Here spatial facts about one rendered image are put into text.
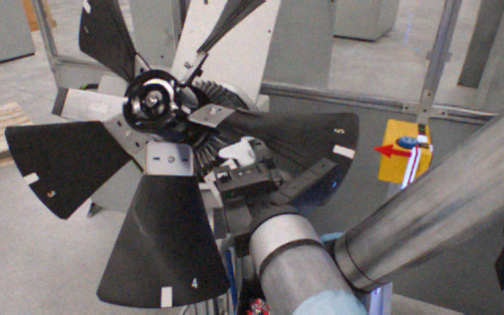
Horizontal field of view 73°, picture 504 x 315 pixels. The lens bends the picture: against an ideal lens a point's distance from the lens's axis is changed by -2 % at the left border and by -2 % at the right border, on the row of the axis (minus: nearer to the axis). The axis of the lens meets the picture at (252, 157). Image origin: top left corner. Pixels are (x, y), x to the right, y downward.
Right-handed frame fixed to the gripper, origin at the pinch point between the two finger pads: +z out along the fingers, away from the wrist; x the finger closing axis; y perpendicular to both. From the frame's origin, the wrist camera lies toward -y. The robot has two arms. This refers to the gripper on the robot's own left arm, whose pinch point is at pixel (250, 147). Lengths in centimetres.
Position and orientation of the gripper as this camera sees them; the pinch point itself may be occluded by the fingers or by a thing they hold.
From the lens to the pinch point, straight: 55.5
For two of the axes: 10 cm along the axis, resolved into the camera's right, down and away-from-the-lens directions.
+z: -2.7, -5.1, 8.2
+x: 1.0, 8.3, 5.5
